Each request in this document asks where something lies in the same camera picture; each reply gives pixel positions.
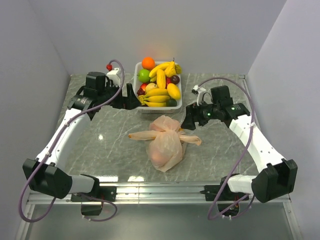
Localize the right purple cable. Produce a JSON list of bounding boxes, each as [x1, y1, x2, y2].
[[199, 77, 256, 221]]

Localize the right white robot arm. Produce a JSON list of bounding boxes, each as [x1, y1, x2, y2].
[[181, 85, 298, 203]]

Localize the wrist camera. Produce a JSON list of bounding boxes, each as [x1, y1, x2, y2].
[[192, 85, 207, 106], [106, 64, 122, 87]]

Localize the fake yellow corn cob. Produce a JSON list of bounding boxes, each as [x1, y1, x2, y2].
[[156, 69, 167, 89]]

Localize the fake yellow pear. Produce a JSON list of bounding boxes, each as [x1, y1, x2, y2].
[[164, 58, 182, 78]]

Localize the white plastic fruit tray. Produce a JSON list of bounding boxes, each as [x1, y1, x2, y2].
[[132, 62, 183, 114]]

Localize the fake small banana bunch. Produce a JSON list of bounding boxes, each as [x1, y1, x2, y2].
[[138, 88, 170, 108]]

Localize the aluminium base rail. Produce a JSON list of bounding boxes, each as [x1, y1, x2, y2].
[[27, 182, 291, 205]]

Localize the translucent orange plastic bag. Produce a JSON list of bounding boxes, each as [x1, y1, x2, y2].
[[128, 115, 202, 172]]

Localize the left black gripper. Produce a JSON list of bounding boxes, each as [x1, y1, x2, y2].
[[98, 82, 142, 110]]

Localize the fake orange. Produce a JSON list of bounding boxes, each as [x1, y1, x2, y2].
[[141, 57, 156, 71]]

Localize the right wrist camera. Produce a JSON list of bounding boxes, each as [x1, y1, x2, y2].
[[192, 85, 207, 106]]

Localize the fake dark cherries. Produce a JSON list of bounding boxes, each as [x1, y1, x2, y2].
[[137, 83, 148, 96]]

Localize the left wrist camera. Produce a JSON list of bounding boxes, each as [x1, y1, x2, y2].
[[106, 64, 122, 87]]

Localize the fake yellow mango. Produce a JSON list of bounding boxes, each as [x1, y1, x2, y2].
[[167, 83, 181, 100]]

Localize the fake dark plum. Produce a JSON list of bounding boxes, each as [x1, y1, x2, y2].
[[170, 75, 180, 85]]

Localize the fake dark green avocado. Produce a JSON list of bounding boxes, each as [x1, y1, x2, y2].
[[166, 98, 178, 108]]

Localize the fake green apple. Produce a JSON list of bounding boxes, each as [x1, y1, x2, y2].
[[137, 68, 151, 83]]

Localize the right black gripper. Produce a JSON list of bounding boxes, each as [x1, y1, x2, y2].
[[180, 98, 220, 131]]

